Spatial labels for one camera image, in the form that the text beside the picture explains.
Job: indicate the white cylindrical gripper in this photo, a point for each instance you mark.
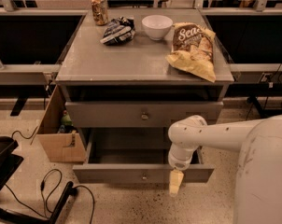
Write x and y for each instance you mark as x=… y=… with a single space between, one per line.
x=178 y=162

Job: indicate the grey drawer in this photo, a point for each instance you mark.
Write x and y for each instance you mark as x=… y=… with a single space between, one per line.
x=126 y=156
x=110 y=114

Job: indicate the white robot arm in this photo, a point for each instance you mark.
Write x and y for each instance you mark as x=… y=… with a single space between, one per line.
x=258 y=187

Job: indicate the grey top drawer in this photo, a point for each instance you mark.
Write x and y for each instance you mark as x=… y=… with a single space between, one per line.
x=110 y=114

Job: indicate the grey drawer cabinet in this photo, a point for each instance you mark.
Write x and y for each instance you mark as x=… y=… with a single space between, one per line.
x=137 y=70

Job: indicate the cardboard box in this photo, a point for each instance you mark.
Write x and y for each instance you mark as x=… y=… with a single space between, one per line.
x=59 y=147

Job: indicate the green bottle in box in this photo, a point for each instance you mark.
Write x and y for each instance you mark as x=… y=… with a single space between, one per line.
x=65 y=120

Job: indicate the yellow sea salt chip bag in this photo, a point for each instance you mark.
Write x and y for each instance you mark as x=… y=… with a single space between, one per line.
x=192 y=50

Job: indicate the white ceramic bowl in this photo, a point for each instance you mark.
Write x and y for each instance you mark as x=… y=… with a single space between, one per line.
x=157 y=27

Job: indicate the dark crumpled snack bag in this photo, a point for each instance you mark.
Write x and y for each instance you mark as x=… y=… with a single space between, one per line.
x=119 y=31

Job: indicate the black chair base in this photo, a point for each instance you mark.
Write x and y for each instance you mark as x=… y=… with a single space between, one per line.
x=9 y=163

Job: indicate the gold soda can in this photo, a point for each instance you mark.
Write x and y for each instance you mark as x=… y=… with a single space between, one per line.
x=99 y=12

